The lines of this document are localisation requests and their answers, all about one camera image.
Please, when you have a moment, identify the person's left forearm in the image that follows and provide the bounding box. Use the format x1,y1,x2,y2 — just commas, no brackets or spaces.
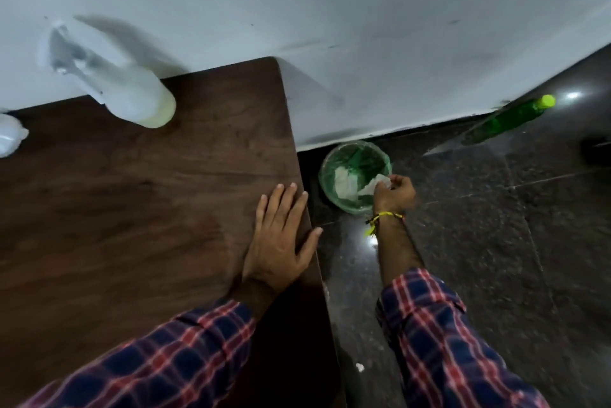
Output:
17,277,278,408

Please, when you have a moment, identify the person's left hand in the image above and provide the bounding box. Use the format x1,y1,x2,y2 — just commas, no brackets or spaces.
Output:
242,183,324,296

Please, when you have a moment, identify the green waste bin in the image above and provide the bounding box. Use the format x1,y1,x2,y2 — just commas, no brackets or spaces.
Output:
319,141,393,216

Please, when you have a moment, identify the green plastic bottle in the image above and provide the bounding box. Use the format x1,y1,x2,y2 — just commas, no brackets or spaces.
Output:
461,94,557,146

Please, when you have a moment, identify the dark object on floor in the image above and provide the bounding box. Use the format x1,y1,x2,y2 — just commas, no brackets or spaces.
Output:
580,136,611,168

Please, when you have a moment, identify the crumpled white paper waste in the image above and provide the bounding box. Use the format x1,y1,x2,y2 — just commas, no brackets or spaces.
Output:
333,165,360,199

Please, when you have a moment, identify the white tissue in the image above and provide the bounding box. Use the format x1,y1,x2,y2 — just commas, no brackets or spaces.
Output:
358,174,393,197

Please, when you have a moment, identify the white round object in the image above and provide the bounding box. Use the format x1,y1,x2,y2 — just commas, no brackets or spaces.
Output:
0,113,29,158

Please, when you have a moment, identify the yellow thread wristband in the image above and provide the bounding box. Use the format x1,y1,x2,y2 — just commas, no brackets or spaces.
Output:
365,211,405,238

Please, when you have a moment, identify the white spray bottle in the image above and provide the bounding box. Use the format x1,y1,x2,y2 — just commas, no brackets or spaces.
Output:
39,20,177,129

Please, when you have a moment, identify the person's right hand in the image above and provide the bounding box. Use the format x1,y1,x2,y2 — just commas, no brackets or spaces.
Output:
373,175,417,216

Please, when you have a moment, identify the person's right forearm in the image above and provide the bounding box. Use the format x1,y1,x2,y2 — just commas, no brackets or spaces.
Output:
375,212,551,408

